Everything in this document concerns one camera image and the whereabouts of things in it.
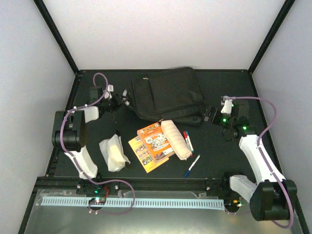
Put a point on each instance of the black frame post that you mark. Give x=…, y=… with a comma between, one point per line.
x=283, y=12
x=56, y=34

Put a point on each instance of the left black frame post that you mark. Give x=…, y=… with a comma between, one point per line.
x=56, y=34

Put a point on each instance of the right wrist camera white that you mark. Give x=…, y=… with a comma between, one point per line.
x=227, y=103

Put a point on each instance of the black front rail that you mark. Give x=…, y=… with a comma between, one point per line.
x=210, y=186

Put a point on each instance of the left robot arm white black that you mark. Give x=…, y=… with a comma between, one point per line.
x=70, y=136

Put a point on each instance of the right black frame post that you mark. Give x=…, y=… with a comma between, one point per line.
x=283, y=12

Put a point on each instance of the thin orange yellow booklet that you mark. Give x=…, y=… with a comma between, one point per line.
x=143, y=156

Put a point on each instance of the black student bag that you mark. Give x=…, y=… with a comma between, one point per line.
x=173, y=94

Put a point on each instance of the green cap marker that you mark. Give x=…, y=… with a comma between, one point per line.
x=189, y=142

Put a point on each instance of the cream fabric pencil case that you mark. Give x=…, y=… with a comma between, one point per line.
x=175, y=139

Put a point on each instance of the light blue slotted cable duct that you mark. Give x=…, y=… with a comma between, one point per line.
x=116, y=202

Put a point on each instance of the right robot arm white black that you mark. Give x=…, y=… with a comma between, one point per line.
x=272, y=197

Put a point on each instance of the blue cap marker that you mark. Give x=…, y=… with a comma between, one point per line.
x=191, y=166

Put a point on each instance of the red cap marker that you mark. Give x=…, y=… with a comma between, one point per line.
x=185, y=137

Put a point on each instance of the white tissue packet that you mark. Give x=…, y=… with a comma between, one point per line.
x=113, y=153

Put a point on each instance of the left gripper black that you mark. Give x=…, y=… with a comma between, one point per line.
x=118, y=103

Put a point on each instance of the orange thick book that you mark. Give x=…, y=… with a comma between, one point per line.
x=156, y=143

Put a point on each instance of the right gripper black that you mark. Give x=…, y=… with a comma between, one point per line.
x=210, y=110

